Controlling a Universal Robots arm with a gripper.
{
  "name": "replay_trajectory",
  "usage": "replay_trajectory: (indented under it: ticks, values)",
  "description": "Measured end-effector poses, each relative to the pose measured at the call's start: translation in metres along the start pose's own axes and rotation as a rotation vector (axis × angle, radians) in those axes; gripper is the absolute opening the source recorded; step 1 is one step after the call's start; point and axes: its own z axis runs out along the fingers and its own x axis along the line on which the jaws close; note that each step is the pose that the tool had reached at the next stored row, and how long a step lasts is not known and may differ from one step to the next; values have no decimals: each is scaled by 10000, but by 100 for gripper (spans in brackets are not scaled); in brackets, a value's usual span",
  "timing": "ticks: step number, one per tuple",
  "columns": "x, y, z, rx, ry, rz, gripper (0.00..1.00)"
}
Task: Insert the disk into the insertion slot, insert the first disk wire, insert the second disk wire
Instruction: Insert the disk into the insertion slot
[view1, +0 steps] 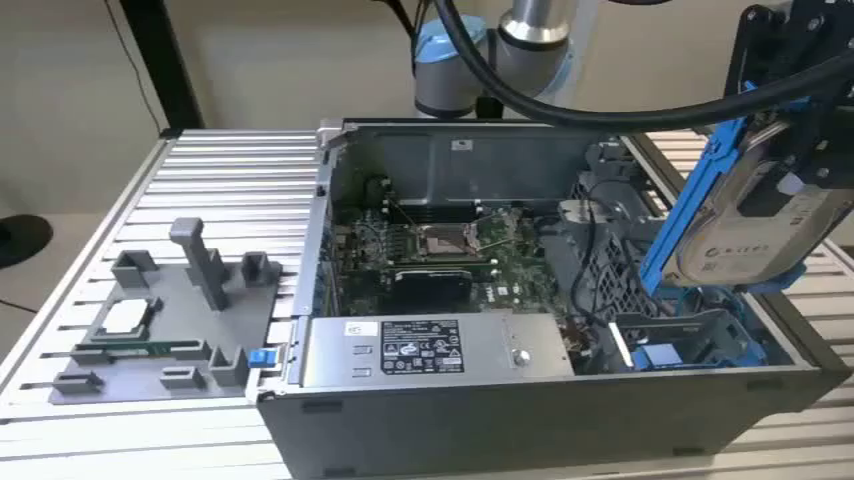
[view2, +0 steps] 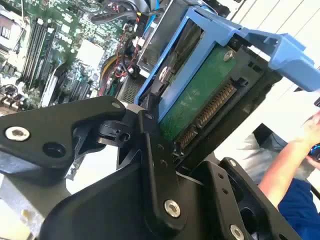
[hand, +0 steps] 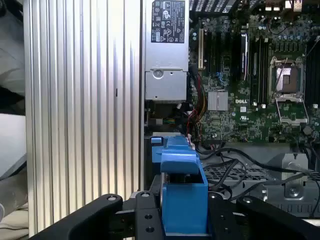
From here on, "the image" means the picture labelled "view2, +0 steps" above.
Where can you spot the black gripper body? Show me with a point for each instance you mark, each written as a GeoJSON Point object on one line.
{"type": "Point", "coordinates": [100, 205]}

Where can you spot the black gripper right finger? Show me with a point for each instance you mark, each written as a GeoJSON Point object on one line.
{"type": "Point", "coordinates": [220, 195]}

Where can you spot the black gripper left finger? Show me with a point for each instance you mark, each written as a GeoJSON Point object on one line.
{"type": "Point", "coordinates": [50, 125]}

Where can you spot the person's hand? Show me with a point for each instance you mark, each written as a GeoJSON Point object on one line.
{"type": "Point", "coordinates": [313, 132]}

